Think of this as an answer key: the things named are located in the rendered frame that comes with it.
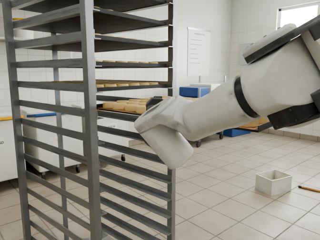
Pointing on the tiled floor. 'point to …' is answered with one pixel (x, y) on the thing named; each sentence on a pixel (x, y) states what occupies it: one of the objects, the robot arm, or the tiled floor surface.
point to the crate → (234, 132)
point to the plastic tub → (273, 182)
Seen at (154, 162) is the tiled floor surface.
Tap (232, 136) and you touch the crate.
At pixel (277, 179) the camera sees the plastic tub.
